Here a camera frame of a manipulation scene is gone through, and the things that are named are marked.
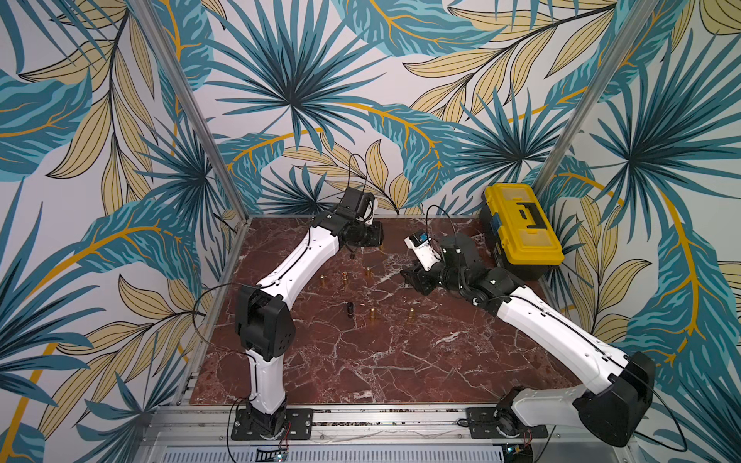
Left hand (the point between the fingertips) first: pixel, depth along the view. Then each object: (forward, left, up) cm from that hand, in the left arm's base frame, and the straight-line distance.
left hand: (381, 239), depth 84 cm
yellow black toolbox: (+7, -46, -5) cm, 47 cm away
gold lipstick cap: (+2, +4, -21) cm, 21 cm away
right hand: (-10, -7, +2) cm, 13 cm away
